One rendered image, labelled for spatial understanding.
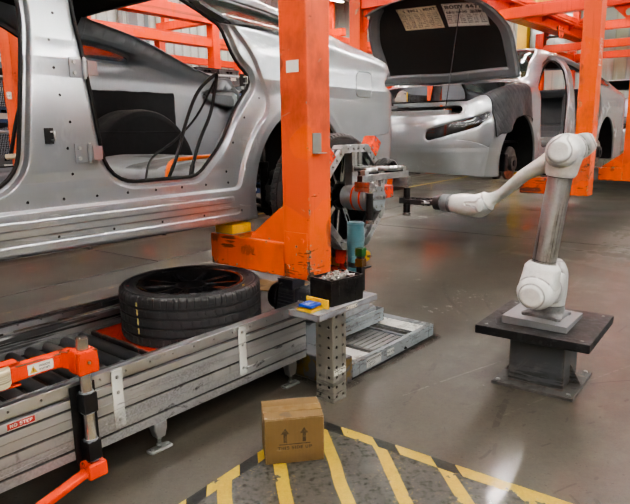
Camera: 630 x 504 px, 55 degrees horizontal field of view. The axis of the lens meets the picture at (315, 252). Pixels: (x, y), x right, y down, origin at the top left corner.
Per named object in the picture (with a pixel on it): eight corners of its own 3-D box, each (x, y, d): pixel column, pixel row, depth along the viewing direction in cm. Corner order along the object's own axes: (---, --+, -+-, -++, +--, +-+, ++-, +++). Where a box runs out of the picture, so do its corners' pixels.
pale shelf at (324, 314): (348, 293, 291) (348, 287, 290) (377, 299, 280) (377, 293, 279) (288, 315, 259) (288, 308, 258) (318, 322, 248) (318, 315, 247)
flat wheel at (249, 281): (177, 302, 335) (174, 260, 330) (284, 314, 310) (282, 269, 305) (91, 340, 275) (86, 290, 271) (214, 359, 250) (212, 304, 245)
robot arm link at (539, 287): (558, 308, 271) (546, 320, 254) (522, 299, 280) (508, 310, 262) (593, 135, 253) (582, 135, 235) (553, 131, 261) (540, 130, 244)
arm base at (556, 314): (574, 312, 289) (575, 300, 288) (559, 322, 273) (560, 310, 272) (536, 304, 301) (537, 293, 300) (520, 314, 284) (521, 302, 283)
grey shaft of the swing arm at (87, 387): (101, 467, 211) (89, 331, 201) (110, 472, 208) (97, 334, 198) (77, 478, 204) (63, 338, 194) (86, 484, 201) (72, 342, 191)
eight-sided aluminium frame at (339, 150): (375, 238, 347) (375, 142, 336) (384, 240, 342) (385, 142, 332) (314, 254, 306) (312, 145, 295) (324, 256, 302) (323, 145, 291)
